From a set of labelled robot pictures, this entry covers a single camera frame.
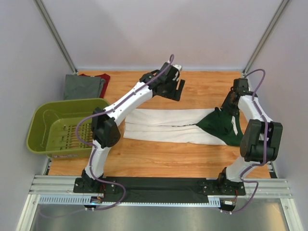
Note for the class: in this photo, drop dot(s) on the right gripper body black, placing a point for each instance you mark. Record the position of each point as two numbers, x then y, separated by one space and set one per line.
228 107

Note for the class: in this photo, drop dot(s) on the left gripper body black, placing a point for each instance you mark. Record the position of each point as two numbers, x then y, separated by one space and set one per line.
170 91

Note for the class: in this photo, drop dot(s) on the white and green t-shirt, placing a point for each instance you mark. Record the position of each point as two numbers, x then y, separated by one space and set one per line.
198 126

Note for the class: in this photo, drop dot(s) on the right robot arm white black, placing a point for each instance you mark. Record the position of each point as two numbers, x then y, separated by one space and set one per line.
261 140

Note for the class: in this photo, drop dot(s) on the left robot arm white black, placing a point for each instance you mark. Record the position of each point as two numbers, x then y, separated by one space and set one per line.
105 122

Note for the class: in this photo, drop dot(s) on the folded red t-shirt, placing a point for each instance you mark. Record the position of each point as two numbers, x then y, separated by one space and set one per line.
105 78

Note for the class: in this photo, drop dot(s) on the folded grey t-shirt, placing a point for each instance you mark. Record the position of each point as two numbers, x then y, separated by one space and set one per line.
80 87

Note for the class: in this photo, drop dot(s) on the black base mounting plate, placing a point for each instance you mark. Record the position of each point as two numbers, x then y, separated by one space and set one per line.
178 190

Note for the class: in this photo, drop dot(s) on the green plastic basket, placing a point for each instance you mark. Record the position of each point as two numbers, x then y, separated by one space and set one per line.
53 126

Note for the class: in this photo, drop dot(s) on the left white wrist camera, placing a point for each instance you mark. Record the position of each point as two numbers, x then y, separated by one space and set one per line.
177 66

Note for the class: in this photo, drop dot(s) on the right aluminium frame post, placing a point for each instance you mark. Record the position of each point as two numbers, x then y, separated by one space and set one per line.
267 33

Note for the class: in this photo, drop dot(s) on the aluminium frame post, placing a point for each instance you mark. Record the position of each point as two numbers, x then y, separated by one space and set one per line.
267 33
54 33

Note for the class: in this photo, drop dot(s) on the left aluminium frame post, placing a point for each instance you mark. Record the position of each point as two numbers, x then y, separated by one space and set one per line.
54 33

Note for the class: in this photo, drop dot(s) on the slotted grey cable duct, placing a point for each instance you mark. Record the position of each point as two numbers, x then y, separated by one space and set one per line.
90 200

